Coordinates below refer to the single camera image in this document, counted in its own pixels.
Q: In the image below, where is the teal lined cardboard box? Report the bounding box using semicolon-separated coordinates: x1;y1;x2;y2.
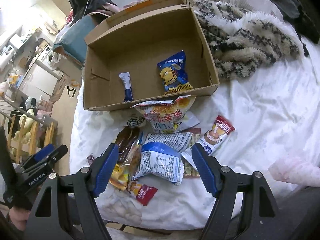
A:
53;12;108;66

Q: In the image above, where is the brown cardboard box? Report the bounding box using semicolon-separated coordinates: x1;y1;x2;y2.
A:
82;0;220;111

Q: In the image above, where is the white washing machine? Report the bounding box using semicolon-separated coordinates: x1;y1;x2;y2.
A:
37;44;53;68

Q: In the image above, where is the blue white snack bag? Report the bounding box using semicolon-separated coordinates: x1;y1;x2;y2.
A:
133;142;184;185

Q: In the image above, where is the blue bear snack bag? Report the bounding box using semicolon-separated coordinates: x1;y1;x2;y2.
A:
157;50;193;95

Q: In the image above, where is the small red food sachet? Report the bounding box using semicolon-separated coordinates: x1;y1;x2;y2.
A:
127;181;158;206

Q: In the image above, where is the brown chocolate bar wrapper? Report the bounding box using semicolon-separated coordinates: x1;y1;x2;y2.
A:
115;126;140;163

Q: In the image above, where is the yellow snack packet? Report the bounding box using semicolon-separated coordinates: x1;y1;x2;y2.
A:
107;142;142;192

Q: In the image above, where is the wooden chair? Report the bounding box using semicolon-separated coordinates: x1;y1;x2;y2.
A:
0;97;59;164

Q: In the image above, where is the red white popcorn bag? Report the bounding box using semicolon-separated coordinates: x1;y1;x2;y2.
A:
133;95;200;133

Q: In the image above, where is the white blue snack stick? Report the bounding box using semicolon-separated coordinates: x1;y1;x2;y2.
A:
119;72;133;102

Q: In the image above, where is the fuzzy patterned blanket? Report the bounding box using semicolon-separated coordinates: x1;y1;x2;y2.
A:
189;0;309;80

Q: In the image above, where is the left hand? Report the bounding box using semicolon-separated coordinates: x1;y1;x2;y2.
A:
9;206;30;231

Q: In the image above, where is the red milk tea sachet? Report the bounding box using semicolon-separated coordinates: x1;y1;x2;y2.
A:
197;115;235;156

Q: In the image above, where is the dark clothing pile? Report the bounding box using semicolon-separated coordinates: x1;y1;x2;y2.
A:
270;0;319;43

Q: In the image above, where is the white printed snack packet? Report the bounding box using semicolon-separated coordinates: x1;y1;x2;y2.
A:
144;132;193;152

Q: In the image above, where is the white bed sheet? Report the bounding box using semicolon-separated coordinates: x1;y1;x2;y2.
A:
69;37;320;231

